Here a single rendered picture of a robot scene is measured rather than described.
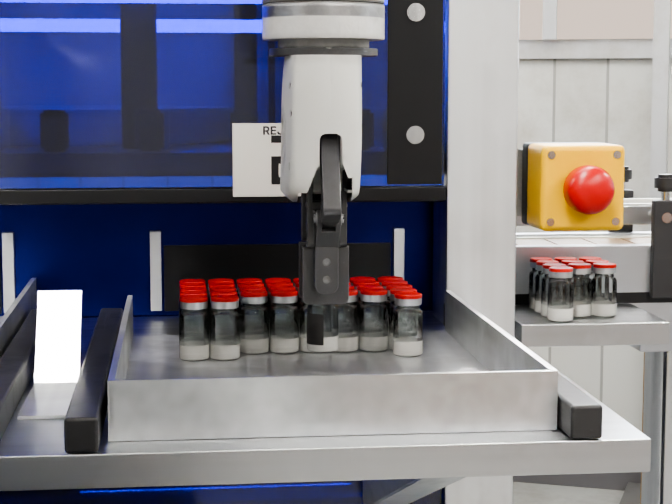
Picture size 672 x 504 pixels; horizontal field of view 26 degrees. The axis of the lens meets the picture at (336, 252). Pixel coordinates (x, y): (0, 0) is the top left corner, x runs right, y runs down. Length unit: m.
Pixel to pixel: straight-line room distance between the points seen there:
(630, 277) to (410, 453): 0.58
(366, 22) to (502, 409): 0.28
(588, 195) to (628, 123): 2.70
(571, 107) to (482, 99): 2.71
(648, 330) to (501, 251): 0.15
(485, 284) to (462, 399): 0.39
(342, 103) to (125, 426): 0.27
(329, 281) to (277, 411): 0.18
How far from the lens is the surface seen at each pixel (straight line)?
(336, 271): 1.00
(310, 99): 0.96
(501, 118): 1.22
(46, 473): 0.82
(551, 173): 1.23
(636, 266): 1.38
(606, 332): 1.26
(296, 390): 0.84
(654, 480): 1.47
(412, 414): 0.85
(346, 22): 0.97
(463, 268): 1.22
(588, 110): 3.92
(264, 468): 0.82
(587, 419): 0.84
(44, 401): 0.94
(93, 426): 0.81
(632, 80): 3.90
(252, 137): 1.19
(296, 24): 0.97
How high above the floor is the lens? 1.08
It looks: 7 degrees down
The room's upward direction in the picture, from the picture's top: straight up
